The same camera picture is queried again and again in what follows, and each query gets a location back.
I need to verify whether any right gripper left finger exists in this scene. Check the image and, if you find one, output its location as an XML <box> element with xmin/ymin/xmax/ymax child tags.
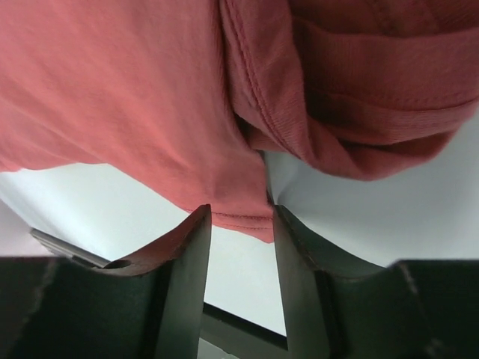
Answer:
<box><xmin>1</xmin><ymin>205</ymin><xmax>212</xmax><ymax>358</ymax></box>

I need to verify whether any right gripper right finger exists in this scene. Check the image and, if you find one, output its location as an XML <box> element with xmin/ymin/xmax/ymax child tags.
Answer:
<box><xmin>273</xmin><ymin>206</ymin><xmax>478</xmax><ymax>358</ymax></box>

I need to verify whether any pink t shirt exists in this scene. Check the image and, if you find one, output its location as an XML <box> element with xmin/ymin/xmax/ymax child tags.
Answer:
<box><xmin>1</xmin><ymin>1</ymin><xmax>478</xmax><ymax>242</ymax></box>

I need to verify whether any aluminium front frame rail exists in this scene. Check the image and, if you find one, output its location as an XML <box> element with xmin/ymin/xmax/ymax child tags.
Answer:
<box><xmin>30</xmin><ymin>228</ymin><xmax>109</xmax><ymax>269</ymax></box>

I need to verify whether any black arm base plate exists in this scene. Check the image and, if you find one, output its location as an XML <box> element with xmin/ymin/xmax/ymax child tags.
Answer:
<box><xmin>200</xmin><ymin>303</ymin><xmax>290</xmax><ymax>359</ymax></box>

